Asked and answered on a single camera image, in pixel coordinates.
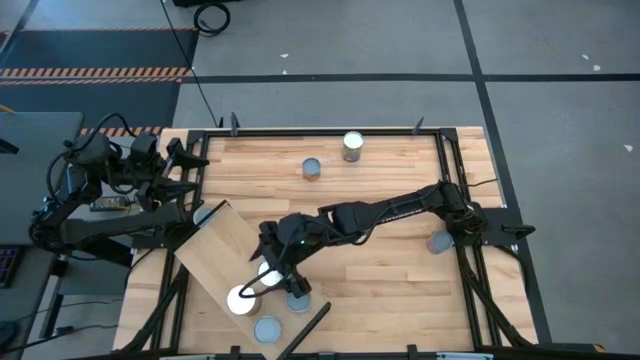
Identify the light wooden board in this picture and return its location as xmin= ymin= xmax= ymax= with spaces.
xmin=173 ymin=199 xmax=333 ymax=360

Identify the backlit keyboard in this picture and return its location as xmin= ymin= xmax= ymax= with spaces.
xmin=0 ymin=247 xmax=20 ymax=290

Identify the black hazard striped floor mat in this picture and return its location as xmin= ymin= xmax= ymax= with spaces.
xmin=0 ymin=27 xmax=200 ymax=139

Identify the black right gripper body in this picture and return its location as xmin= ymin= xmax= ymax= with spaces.
xmin=269 ymin=213 xmax=322 ymax=266

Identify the dark grey desk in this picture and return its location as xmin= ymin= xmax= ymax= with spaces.
xmin=0 ymin=110 xmax=85 ymax=247

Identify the black power supply box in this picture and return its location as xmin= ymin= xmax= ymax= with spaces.
xmin=88 ymin=195 xmax=132 ymax=213

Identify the peas tin can green label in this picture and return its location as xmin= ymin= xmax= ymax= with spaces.
xmin=341 ymin=130 xmax=365 ymax=163

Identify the coiled black cable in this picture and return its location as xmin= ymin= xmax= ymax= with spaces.
xmin=193 ymin=2 xmax=232 ymax=38

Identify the orange fruit tin can teal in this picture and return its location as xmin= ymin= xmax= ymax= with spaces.
xmin=301 ymin=157 xmax=322 ymax=182

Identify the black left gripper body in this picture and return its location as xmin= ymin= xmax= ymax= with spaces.
xmin=130 ymin=133 xmax=174 ymax=201

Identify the long black floor cable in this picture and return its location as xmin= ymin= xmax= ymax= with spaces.
xmin=159 ymin=0 xmax=224 ymax=129

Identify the tin can grey lid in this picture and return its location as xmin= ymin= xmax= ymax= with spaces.
xmin=253 ymin=315 xmax=283 ymax=345
xmin=285 ymin=292 xmax=313 ymax=315

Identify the tin can silver lid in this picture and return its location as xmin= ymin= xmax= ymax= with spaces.
xmin=192 ymin=205 xmax=216 ymax=227

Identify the tin can reddish label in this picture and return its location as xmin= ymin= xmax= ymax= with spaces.
xmin=426 ymin=229 xmax=455 ymax=255

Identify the black metal stand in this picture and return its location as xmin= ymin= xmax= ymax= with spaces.
xmin=42 ymin=238 xmax=136 ymax=341

